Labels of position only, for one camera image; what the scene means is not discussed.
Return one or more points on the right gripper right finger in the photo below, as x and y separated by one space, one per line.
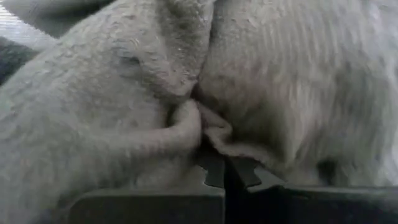
311 205

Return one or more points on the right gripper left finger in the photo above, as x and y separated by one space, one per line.
149 208

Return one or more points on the grey terry towel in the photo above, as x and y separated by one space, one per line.
124 93

